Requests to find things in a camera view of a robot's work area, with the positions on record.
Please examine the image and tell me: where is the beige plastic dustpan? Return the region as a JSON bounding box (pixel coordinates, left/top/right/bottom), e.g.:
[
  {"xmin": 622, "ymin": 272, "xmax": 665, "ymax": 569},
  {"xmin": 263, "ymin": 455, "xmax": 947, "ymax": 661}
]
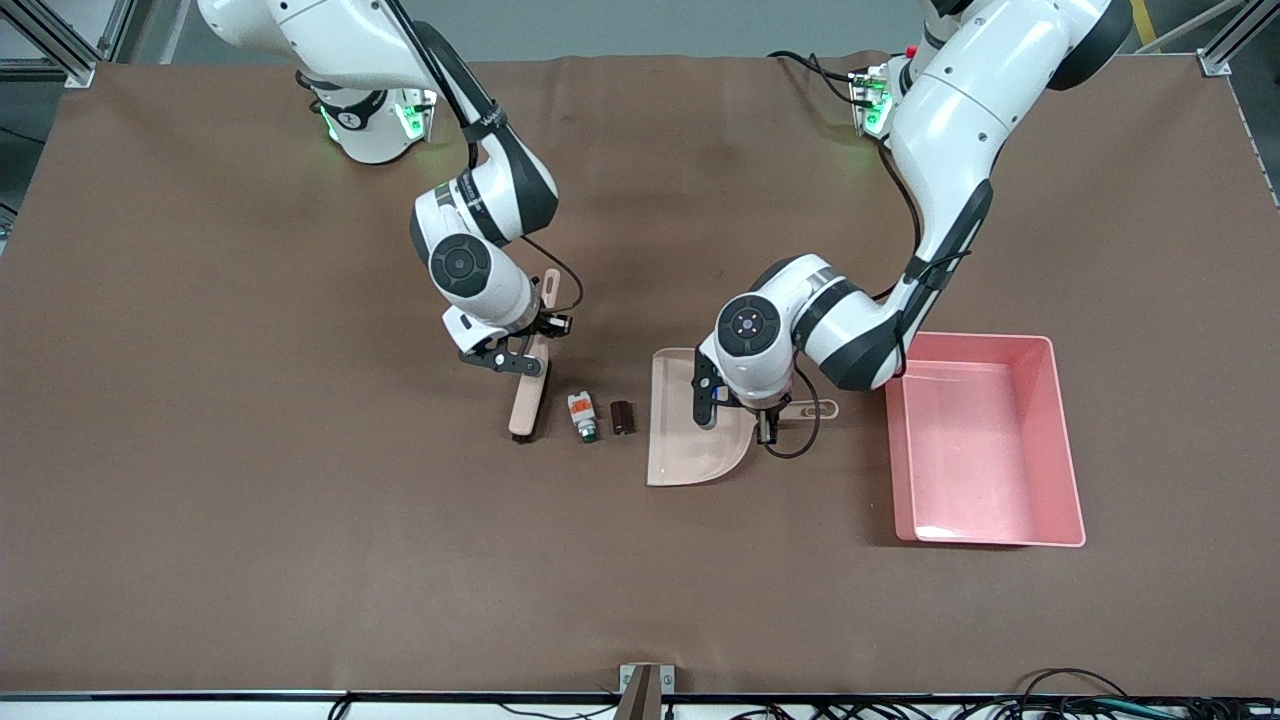
[{"xmin": 646, "ymin": 347, "xmax": 839, "ymax": 488}]

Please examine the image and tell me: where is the pink plastic bin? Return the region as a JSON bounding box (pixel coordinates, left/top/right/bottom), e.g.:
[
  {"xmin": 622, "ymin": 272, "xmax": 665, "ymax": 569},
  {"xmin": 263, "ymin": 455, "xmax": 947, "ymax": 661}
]
[{"xmin": 883, "ymin": 331, "xmax": 1087, "ymax": 549}]

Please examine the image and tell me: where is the table cover mat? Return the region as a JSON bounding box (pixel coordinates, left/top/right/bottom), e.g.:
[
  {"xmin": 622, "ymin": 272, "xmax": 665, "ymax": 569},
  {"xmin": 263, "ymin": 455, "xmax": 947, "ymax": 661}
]
[{"xmin": 0, "ymin": 50, "xmax": 1280, "ymax": 698}]

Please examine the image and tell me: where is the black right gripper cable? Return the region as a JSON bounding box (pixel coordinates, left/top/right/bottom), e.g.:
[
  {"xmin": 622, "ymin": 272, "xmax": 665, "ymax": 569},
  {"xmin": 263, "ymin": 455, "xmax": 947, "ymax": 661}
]
[{"xmin": 520, "ymin": 235, "xmax": 585, "ymax": 313}]

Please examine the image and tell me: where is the grey metal bracket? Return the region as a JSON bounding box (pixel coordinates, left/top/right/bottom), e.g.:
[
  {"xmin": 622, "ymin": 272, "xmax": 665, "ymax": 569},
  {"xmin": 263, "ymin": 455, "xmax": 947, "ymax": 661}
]
[{"xmin": 618, "ymin": 663, "xmax": 676, "ymax": 697}]

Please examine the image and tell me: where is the brown camera post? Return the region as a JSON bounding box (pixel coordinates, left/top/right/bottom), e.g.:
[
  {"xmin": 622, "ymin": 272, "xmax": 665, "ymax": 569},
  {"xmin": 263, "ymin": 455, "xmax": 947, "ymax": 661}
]
[{"xmin": 614, "ymin": 665, "xmax": 663, "ymax": 720}]

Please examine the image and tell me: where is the tangled black cable bundle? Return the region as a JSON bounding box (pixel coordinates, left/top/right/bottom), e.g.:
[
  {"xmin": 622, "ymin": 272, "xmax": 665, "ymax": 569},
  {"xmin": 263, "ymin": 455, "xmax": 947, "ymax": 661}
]
[{"xmin": 730, "ymin": 698, "xmax": 1280, "ymax": 720}]

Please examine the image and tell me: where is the black left arm base cable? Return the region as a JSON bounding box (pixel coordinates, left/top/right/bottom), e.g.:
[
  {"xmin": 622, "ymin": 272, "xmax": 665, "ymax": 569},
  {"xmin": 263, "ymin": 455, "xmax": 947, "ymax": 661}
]
[{"xmin": 768, "ymin": 50, "xmax": 881, "ymax": 107}]

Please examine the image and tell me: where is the thin black cable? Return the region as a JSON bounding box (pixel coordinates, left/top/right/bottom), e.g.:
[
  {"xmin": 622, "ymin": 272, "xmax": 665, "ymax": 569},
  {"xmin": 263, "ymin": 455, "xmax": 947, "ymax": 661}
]
[{"xmin": 498, "ymin": 700, "xmax": 619, "ymax": 720}]

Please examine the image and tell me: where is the black looped cable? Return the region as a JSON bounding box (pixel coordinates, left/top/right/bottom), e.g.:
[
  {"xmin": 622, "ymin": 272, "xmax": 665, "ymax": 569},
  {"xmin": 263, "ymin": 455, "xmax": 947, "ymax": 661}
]
[{"xmin": 1015, "ymin": 667, "xmax": 1131, "ymax": 707}]

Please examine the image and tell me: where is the aluminium frame profile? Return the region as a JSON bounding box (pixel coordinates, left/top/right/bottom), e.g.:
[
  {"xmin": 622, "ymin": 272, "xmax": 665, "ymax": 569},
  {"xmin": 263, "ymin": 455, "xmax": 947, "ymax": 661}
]
[
  {"xmin": 1195, "ymin": 0, "xmax": 1280, "ymax": 77},
  {"xmin": 0, "ymin": 0, "xmax": 136, "ymax": 89}
]

